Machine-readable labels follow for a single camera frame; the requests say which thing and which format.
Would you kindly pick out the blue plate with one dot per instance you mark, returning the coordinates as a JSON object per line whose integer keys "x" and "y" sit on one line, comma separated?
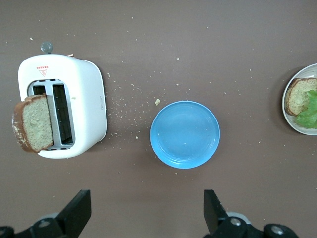
{"x": 184, "y": 135}

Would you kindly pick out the large bread crumb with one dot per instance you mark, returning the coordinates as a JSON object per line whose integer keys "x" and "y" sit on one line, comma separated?
{"x": 157, "y": 101}

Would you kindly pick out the beige plate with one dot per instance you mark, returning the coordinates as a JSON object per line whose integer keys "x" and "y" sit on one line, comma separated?
{"x": 288, "y": 121}

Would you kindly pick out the brown bread slice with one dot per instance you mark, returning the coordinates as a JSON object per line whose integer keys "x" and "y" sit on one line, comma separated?
{"x": 297, "y": 99}
{"x": 34, "y": 124}

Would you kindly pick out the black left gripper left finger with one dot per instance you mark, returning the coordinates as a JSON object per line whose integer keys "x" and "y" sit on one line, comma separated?
{"x": 79, "y": 208}

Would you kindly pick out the green lettuce leaf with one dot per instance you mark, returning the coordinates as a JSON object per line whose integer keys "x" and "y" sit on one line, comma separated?
{"x": 309, "y": 114}

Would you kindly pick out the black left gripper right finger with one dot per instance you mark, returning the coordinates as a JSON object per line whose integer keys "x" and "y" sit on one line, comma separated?
{"x": 213, "y": 210}

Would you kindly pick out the white toaster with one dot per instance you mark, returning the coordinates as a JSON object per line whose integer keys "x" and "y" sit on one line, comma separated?
{"x": 84, "y": 106}

